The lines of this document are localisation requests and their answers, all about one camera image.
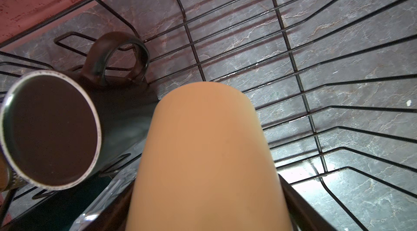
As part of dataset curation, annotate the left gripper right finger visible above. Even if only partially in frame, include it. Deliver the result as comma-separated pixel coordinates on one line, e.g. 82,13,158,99
278,174,336,231

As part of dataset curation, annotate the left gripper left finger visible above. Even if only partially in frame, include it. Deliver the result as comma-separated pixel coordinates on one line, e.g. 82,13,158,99
84,182,134,231

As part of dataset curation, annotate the clear plastic cup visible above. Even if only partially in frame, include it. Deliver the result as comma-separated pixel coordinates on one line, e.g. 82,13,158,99
70,158,141,231

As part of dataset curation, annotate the light green mug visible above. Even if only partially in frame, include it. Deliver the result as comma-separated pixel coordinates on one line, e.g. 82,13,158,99
126,82,292,231

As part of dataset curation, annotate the black mug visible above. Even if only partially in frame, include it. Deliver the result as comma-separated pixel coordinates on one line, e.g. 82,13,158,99
1,32,159,190

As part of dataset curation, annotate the black wire dish rack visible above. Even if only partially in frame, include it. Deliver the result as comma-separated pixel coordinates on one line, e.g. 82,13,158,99
1,0,417,231

